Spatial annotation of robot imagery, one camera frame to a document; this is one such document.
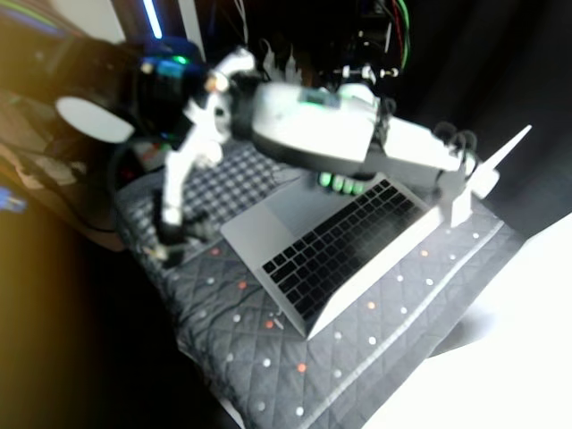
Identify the grey quilt with printed bear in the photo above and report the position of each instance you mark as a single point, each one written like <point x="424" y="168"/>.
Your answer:
<point x="268" y="380"/>

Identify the glowing white light strip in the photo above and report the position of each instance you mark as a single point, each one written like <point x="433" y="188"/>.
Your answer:
<point x="152" y="18"/>

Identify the grey laptop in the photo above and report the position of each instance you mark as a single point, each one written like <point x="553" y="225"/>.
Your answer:
<point x="339" y="250"/>

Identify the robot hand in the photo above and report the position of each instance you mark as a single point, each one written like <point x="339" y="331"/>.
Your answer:
<point x="339" y="184"/>
<point x="313" y="129"/>

